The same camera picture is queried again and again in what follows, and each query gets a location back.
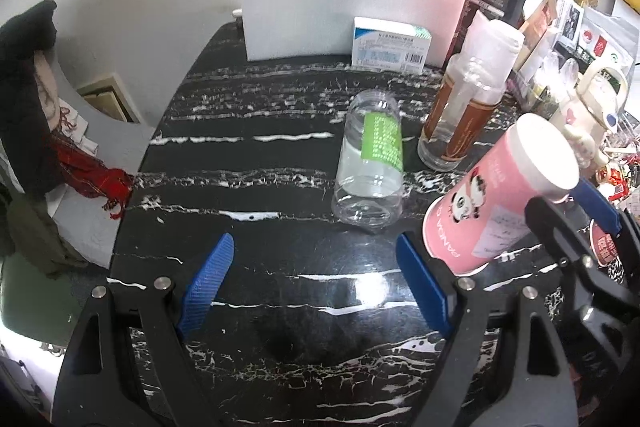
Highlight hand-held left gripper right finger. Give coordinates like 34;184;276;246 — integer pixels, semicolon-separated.
395;233;577;427

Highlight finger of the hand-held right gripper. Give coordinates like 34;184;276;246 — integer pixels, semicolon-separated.
571;178;640;265
524;195;640;389

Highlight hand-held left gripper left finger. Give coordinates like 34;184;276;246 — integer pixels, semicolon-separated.
51;232;236;427

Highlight pink panda paper cup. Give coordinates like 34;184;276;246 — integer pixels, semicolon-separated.
422;112;584;278

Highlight pile of snack packets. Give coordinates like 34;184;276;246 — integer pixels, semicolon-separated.
595;142;640;214

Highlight red printed packet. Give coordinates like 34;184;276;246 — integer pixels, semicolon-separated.
589;219;627;284

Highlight clear jar with green label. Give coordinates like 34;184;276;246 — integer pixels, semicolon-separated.
332;89;406;228

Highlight clear bottle with brown label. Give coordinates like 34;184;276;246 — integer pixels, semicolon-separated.
417;19;526;172

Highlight red fringed scarf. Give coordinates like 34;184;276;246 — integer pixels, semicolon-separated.
49;127;137;221

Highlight white printed packets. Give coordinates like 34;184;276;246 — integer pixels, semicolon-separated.
577;6;640;75

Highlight olive green cloth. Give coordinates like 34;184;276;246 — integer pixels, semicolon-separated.
0;194;87;279

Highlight beige framed panel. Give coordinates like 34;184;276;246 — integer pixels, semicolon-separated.
76;73;142;124

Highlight white and blue medicine box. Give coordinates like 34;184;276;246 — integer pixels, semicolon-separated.
350;17;434;74

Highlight dark hanging coat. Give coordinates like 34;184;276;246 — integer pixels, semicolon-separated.
0;0;62;200

